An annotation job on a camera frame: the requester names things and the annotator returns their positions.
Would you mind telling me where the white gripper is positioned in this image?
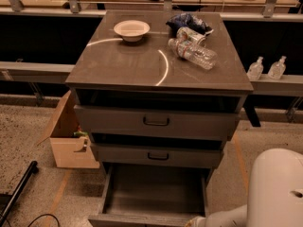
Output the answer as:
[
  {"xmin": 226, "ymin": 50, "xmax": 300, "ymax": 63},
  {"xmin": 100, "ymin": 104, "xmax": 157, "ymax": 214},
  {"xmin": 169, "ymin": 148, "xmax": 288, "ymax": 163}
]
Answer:
[{"xmin": 184, "ymin": 217, "xmax": 206, "ymax": 227}]

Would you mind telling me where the grey bottom drawer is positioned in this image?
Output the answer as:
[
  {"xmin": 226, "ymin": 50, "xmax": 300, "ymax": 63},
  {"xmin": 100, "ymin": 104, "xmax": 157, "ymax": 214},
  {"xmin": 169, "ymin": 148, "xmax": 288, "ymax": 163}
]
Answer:
[{"xmin": 88, "ymin": 164, "xmax": 208, "ymax": 227}]

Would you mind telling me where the grey drawer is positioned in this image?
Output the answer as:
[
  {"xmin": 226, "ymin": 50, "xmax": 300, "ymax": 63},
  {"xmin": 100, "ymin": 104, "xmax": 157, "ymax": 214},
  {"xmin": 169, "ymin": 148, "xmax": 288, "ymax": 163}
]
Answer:
[
  {"xmin": 88, "ymin": 164, "xmax": 208, "ymax": 227},
  {"xmin": 91, "ymin": 143, "xmax": 223, "ymax": 168},
  {"xmin": 74, "ymin": 105, "xmax": 239, "ymax": 141}
]

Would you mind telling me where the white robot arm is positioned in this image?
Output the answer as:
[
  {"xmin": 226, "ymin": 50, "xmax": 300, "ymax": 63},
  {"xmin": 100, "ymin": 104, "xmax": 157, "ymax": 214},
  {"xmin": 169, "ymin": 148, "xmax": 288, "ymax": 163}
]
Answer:
[{"xmin": 185, "ymin": 148, "xmax": 303, "ymax": 227}]

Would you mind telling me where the grey middle drawer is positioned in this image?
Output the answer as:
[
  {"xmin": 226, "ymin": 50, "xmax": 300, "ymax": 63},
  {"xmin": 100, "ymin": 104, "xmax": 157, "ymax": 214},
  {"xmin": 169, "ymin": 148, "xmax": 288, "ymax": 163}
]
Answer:
[{"xmin": 91, "ymin": 143, "xmax": 223, "ymax": 168}]

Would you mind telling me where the grey top drawer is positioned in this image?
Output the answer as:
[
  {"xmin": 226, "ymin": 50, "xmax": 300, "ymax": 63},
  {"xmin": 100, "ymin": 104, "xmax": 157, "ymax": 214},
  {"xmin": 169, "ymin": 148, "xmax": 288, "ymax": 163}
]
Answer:
[{"xmin": 74, "ymin": 105, "xmax": 239, "ymax": 141}]

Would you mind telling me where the grey drawer cabinet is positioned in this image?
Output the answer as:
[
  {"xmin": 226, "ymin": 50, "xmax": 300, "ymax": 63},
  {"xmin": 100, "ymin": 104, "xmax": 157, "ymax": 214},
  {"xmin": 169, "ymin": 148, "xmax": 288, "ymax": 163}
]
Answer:
[{"xmin": 64, "ymin": 10, "xmax": 255, "ymax": 169}]

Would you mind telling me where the open cardboard box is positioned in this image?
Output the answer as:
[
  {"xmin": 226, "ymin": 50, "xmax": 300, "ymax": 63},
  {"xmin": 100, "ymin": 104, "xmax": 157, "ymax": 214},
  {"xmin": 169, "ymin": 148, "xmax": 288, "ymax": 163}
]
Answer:
[{"xmin": 36, "ymin": 91, "xmax": 99, "ymax": 169}]

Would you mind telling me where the green item in box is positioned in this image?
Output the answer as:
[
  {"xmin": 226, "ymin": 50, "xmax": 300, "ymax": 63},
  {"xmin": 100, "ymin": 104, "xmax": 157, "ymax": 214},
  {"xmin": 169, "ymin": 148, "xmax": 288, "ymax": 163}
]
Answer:
[{"xmin": 73, "ymin": 127, "xmax": 88, "ymax": 138}]

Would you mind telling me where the left clear sanitizer bottle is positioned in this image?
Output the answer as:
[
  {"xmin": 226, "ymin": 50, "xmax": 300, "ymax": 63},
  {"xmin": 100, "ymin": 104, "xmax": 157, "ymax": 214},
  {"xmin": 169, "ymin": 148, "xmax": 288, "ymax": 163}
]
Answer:
[{"xmin": 247, "ymin": 57, "xmax": 263, "ymax": 80}]

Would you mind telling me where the clear sanitizer bottle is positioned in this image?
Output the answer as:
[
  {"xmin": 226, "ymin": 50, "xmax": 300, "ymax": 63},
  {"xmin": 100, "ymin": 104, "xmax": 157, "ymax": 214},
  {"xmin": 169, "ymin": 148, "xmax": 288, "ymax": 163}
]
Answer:
[
  {"xmin": 268, "ymin": 56, "xmax": 286, "ymax": 79},
  {"xmin": 247, "ymin": 57, "xmax": 263, "ymax": 80}
]

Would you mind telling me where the clear plastic water bottle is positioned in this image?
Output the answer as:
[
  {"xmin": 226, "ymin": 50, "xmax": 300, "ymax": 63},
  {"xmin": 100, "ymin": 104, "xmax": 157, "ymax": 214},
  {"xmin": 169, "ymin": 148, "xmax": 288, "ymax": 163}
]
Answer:
[{"xmin": 168, "ymin": 38, "xmax": 217, "ymax": 70}]

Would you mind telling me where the right clear sanitizer bottle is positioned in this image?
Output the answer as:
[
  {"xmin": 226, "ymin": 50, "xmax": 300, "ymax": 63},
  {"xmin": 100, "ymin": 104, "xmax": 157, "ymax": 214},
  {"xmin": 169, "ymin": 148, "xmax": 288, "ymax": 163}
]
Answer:
[{"xmin": 268, "ymin": 56, "xmax": 286, "ymax": 79}]

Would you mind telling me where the black pole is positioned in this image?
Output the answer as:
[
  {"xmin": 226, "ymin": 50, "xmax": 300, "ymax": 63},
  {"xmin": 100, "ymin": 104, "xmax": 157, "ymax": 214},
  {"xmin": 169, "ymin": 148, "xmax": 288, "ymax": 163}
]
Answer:
[{"xmin": 0, "ymin": 161, "xmax": 39, "ymax": 227}]

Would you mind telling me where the crushed drink can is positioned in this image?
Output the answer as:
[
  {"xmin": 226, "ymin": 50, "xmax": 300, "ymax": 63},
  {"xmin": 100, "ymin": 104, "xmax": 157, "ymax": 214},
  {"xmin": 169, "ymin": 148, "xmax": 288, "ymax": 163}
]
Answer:
[{"xmin": 176, "ymin": 26, "xmax": 205, "ymax": 45}]

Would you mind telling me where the blue chip bag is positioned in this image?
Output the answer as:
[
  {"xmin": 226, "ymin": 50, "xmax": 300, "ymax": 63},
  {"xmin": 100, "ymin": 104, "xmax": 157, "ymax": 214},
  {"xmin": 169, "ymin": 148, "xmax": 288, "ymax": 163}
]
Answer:
[{"xmin": 166, "ymin": 12, "xmax": 213, "ymax": 35}]

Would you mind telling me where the white paper bowl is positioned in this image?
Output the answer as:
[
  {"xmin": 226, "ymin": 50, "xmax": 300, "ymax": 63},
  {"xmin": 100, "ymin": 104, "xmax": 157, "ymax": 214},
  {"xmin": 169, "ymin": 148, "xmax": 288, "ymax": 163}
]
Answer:
[{"xmin": 114, "ymin": 20, "xmax": 150, "ymax": 42}]

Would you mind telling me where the black floor cable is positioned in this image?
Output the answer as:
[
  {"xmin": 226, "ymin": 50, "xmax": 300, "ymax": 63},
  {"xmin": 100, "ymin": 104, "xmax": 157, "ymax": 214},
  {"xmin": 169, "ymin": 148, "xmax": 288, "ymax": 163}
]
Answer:
[{"xmin": 27, "ymin": 213, "xmax": 61, "ymax": 227}]

